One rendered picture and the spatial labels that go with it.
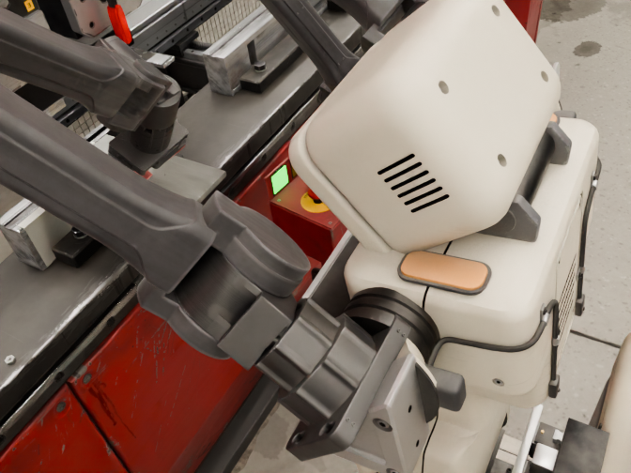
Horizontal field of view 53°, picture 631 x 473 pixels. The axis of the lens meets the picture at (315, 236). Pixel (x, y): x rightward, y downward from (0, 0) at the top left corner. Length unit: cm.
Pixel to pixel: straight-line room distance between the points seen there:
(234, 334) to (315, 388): 7
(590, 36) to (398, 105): 307
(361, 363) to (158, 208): 19
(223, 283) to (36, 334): 62
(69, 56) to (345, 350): 40
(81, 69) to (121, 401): 72
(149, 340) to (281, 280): 78
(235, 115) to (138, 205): 93
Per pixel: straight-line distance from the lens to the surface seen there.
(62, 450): 121
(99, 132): 122
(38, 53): 67
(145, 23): 160
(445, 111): 47
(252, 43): 149
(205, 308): 50
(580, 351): 205
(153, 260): 48
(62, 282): 113
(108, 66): 74
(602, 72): 322
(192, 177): 103
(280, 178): 129
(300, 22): 104
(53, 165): 46
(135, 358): 124
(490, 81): 53
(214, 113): 140
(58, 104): 114
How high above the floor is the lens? 163
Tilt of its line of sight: 45 degrees down
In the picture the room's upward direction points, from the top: 8 degrees counter-clockwise
